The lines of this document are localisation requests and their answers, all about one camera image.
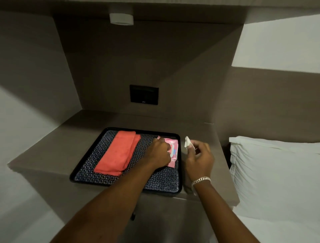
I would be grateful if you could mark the person's right forearm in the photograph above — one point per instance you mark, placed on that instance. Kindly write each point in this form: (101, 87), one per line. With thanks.
(220, 212)

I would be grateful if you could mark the person's left hand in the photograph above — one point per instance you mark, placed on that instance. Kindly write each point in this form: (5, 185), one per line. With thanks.
(156, 154)

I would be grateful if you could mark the white wet wipe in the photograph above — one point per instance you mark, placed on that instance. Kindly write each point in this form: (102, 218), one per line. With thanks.
(187, 141)

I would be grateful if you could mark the person's left forearm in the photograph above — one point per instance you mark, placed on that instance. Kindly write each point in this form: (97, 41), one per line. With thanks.
(105, 205)

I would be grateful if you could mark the black patterned tray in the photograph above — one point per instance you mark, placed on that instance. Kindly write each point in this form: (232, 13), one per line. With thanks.
(105, 175)

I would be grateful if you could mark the black wall switch panel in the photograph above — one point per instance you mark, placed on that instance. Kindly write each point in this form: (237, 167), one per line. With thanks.
(144, 94)

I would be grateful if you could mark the white bed sheet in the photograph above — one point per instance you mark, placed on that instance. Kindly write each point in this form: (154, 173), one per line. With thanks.
(282, 230)

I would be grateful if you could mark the white round ceiling light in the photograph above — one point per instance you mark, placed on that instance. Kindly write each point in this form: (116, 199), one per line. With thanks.
(121, 18)

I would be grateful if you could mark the person's left fingers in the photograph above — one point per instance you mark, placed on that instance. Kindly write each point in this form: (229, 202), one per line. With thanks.
(167, 151)

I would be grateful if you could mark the white pillow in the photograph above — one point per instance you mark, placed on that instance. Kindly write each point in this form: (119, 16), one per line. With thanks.
(275, 175)

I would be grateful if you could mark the folded orange cloth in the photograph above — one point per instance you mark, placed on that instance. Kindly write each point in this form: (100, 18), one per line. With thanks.
(117, 152)

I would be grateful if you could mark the pink wet wipes packet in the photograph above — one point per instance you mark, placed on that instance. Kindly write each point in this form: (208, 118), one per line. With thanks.
(174, 150)

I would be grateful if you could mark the person's right thumb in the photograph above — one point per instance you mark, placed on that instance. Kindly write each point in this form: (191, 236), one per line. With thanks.
(191, 151)

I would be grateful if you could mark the person's right hand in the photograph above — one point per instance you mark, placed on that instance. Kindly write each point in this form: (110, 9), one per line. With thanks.
(201, 161)

